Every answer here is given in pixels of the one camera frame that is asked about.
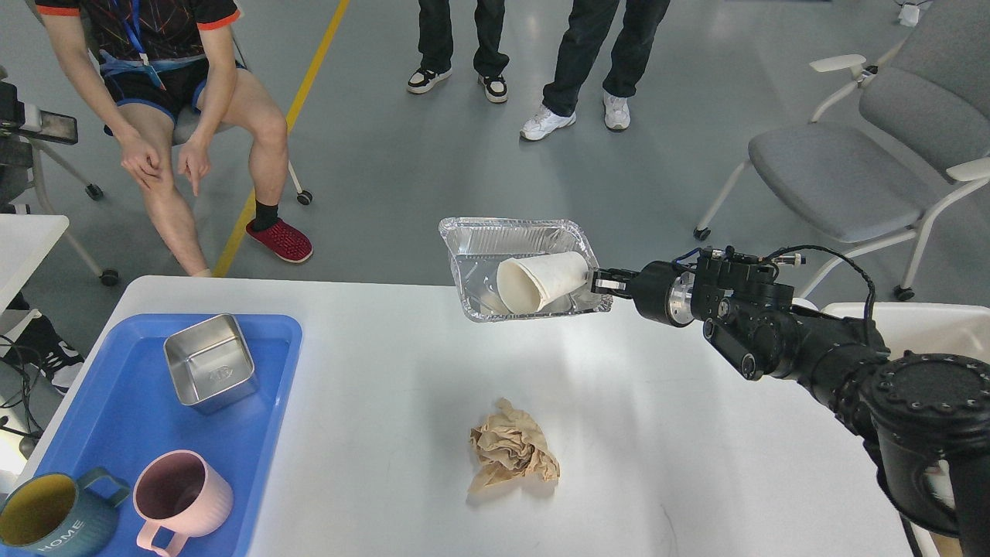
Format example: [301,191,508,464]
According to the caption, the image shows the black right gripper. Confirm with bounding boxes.
[592,261,695,328]

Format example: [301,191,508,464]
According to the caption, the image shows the white paper cup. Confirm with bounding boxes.
[496,251,589,314]

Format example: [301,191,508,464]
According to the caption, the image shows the aluminium foil tray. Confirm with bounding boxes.
[439,217,613,322]

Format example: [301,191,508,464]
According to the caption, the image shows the standing person black white shoes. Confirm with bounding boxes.
[407,0,511,104]

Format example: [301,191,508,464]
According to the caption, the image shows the brown paper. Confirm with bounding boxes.
[468,398,560,494]

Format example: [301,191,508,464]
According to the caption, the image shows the stainless steel rectangular tray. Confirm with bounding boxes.
[163,313,258,415]

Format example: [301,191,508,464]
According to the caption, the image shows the white side table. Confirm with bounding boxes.
[1,213,70,309]

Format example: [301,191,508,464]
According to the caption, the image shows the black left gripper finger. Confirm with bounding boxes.
[1,81,78,145]

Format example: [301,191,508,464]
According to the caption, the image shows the pink ribbed mug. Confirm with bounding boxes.
[133,450,234,556]

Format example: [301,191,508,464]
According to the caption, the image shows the white plastic bin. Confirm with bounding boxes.
[801,300,990,557]

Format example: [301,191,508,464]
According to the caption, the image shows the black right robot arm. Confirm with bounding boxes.
[591,247,989,556]

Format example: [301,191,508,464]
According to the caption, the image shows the blue plastic tray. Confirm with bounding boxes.
[36,314,302,556]

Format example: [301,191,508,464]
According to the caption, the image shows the grey chair far left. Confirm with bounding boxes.
[0,77,121,287]

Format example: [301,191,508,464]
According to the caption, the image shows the standing person white sneakers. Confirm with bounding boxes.
[520,1,670,142]

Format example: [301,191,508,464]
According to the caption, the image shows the grey office chair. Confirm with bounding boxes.
[694,1,989,301]

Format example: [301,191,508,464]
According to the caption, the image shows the seated person in shorts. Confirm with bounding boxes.
[36,1,312,276]

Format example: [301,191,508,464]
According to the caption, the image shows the teal mug yellow inside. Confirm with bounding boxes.
[1,466,131,556]

